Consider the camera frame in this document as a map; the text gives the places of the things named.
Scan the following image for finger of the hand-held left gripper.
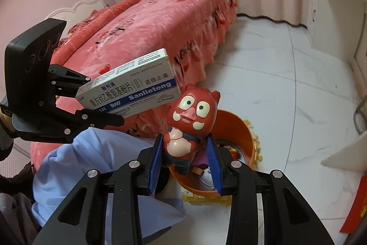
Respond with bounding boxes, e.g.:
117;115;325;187
47;64;92;99
57;108;126;136

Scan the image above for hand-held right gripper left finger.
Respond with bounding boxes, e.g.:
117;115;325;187
32;133;164;245

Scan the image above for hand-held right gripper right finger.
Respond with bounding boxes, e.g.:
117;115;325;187
205;133;335;245

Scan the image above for white blue medicine box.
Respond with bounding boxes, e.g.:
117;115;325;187
75;48;181;119

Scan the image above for orange round bin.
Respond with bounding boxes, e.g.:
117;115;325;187
169;110;254;194

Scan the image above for red pig toy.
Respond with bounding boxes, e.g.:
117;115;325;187
163;83;221;175

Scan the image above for white crumpled sock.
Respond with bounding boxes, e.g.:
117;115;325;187
199;167;214;191

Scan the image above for white headboard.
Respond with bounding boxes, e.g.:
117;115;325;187
46;0;105;22

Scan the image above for pink folded quilt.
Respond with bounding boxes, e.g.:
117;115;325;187
95;0;148;22

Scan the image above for pink printed blanket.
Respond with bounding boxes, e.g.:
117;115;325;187
30;0;238;165

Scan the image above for dark jacket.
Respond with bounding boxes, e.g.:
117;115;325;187
0;162;41;245

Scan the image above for red gift bag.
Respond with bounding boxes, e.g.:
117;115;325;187
340;173;367;234

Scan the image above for white desk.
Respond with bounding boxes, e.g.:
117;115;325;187
305;0;367;177

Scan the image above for white desk cabinet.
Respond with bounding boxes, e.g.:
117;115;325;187
305;0;319;33

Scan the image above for grey cable coil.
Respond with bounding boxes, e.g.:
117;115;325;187
354;96;367;135

